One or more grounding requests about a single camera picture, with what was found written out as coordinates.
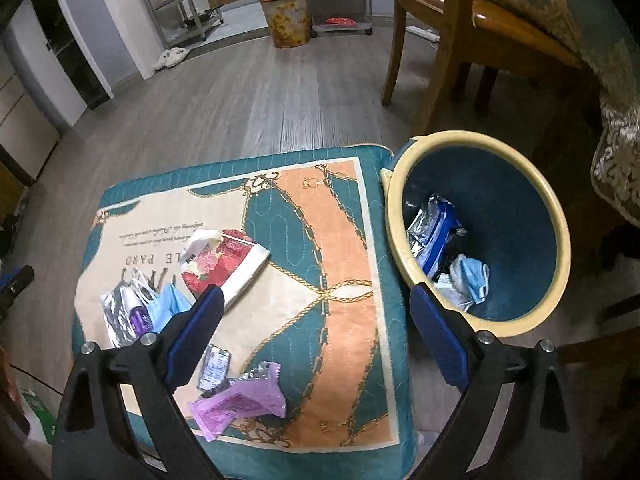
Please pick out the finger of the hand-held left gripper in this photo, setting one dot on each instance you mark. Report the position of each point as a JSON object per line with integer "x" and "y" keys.
{"x": 15, "y": 285}

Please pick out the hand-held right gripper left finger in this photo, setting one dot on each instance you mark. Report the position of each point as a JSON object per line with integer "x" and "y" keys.
{"x": 192, "y": 340}

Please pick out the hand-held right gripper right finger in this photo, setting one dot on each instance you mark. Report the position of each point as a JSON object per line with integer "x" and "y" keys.
{"x": 440, "y": 340}

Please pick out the purple plastic packet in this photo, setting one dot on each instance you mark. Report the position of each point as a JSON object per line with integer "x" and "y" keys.
{"x": 235, "y": 405}

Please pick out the red floral tissue packet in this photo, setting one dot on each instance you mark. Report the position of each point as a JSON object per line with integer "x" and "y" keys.
{"x": 230, "y": 260}

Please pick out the blue wet wipes packet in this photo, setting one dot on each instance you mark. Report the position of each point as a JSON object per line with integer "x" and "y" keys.
{"x": 440, "y": 225}

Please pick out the teal bin with yellow rim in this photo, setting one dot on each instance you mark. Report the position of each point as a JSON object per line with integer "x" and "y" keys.
{"x": 500, "y": 200}

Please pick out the floral trash can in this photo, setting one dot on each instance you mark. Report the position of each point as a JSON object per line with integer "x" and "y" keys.
{"x": 287, "y": 22}

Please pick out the small foil blister pack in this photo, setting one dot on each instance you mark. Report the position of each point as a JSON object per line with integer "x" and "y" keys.
{"x": 215, "y": 365}

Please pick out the light blue face mask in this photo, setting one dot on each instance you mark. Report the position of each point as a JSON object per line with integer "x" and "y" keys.
{"x": 167, "y": 310}

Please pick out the dark bundle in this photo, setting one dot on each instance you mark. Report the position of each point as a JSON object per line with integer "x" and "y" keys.
{"x": 7, "y": 235}

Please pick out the small purple bottle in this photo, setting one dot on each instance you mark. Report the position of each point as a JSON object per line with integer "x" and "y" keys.
{"x": 139, "y": 317}

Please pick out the silver foil packet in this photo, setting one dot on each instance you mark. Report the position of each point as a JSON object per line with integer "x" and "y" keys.
{"x": 115, "y": 320}

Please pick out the green white carton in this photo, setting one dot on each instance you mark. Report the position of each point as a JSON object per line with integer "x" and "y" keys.
{"x": 37, "y": 410}

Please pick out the teal printed cushion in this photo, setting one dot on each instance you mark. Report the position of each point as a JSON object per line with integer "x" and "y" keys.
{"x": 300, "y": 240}

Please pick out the white slipper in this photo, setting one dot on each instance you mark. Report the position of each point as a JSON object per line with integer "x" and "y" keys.
{"x": 162, "y": 62}
{"x": 177, "y": 55}

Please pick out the white power strip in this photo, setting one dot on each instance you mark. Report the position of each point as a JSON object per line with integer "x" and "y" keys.
{"x": 422, "y": 33}

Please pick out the wooden chair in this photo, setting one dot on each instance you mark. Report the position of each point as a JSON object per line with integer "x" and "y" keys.
{"x": 450, "y": 25}

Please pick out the metal shelving rack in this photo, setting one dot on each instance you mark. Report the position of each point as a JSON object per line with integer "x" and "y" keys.
{"x": 195, "y": 22}

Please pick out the red plastic item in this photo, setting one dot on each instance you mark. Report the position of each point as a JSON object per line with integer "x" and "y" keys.
{"x": 341, "y": 21}

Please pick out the teal lace-trimmed tablecloth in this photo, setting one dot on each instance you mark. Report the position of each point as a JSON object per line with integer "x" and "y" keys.
{"x": 590, "y": 0}

